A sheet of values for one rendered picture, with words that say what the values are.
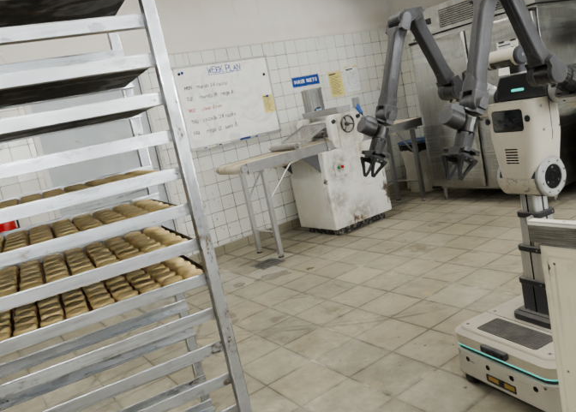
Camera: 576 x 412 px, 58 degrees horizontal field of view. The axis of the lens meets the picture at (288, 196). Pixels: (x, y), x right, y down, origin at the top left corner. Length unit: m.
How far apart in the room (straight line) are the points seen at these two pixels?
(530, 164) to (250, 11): 4.31
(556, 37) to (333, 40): 2.51
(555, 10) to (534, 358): 3.82
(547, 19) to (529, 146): 3.23
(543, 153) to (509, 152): 0.13
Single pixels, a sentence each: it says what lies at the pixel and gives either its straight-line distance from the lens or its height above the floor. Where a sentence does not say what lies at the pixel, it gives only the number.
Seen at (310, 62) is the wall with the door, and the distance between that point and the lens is 6.32.
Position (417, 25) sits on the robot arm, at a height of 1.55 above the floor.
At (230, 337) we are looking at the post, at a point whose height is 0.81.
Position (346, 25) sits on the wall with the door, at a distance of 6.79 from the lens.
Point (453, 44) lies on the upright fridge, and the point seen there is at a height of 1.62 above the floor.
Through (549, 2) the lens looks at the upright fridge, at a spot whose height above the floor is 1.77.
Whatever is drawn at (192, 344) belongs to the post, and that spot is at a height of 0.64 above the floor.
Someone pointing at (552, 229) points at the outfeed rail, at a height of 0.88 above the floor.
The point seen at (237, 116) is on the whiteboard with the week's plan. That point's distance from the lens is 5.66.
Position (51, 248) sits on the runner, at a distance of 1.25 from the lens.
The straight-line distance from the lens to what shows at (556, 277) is 1.57.
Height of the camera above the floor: 1.32
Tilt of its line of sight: 9 degrees down
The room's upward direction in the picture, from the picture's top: 12 degrees counter-clockwise
